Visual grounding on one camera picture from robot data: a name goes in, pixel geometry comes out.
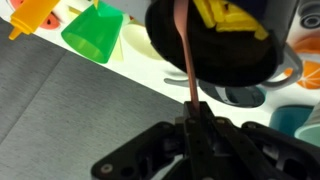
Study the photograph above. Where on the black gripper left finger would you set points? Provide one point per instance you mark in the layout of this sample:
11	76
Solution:
143	156

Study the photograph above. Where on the yellow mustard squeeze bottle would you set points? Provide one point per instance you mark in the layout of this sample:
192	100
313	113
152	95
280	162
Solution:
30	13

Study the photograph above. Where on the pink plastic spoon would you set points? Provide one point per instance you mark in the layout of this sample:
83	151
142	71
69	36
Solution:
190	66

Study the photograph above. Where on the yellow toy fries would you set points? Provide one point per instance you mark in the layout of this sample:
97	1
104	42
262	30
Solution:
230	16

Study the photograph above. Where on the green plastic cup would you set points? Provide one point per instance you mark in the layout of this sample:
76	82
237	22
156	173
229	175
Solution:
93	33

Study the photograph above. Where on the small dark teal pan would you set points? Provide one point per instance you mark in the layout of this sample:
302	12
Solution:
240	96

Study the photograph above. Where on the toy orange slice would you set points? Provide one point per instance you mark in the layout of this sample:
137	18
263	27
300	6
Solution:
310	73

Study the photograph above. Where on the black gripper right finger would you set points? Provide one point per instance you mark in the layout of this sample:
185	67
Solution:
266	156

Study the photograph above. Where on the toy watermelon slice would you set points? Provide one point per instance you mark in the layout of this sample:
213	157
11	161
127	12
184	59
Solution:
50	21

